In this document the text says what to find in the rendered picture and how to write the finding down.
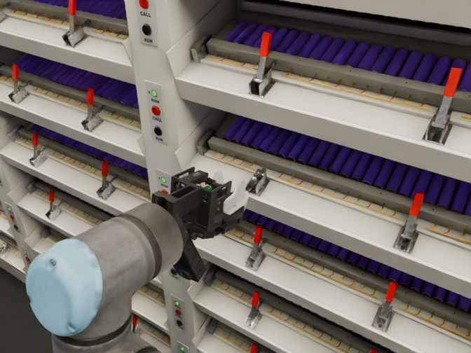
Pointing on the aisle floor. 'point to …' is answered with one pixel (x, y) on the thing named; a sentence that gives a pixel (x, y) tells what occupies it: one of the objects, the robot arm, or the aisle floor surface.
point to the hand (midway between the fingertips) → (237, 197)
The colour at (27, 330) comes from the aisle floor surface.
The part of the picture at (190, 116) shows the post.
